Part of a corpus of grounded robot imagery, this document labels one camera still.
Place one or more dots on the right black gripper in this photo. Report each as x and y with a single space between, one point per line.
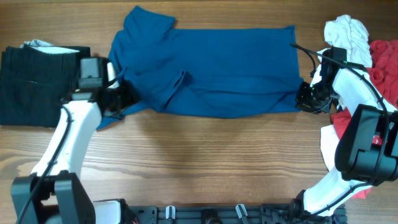
302 101

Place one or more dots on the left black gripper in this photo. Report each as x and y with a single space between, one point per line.
132 93

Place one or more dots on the blue polo shirt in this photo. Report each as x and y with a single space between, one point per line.
223 73

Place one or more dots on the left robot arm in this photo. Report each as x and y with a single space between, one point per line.
53 192

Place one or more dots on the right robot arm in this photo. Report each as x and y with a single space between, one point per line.
366 154

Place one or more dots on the white t-shirt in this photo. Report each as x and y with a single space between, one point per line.
350 34

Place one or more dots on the red t-shirt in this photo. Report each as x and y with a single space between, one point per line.
383 75

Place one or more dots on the folded black garment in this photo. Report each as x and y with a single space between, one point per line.
33 84

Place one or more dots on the white garment under black stack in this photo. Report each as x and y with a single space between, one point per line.
47 48

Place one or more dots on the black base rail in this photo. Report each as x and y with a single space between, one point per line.
264 214

